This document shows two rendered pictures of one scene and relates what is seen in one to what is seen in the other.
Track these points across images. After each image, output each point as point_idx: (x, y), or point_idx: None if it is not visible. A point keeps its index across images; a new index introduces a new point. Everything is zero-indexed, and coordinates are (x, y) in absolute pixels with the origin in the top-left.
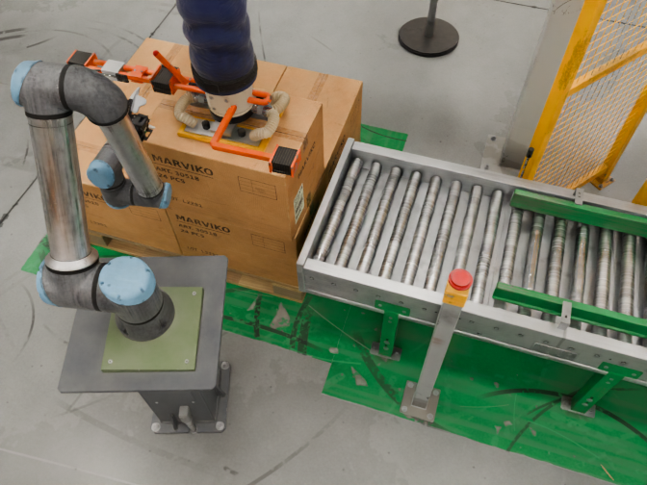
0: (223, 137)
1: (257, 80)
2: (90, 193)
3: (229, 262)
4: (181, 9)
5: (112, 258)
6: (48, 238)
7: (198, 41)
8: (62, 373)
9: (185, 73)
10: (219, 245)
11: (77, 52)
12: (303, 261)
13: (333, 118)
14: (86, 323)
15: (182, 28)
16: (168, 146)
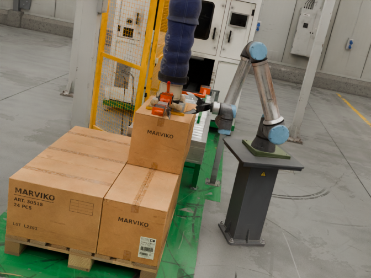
0: (183, 107)
1: (71, 146)
2: (170, 206)
3: (175, 201)
4: (190, 43)
5: (239, 157)
6: (277, 109)
7: (190, 56)
8: (297, 166)
9: (137, 111)
10: (177, 188)
11: (155, 106)
12: (203, 141)
13: (106, 134)
14: (274, 162)
15: (183, 56)
16: (191, 118)
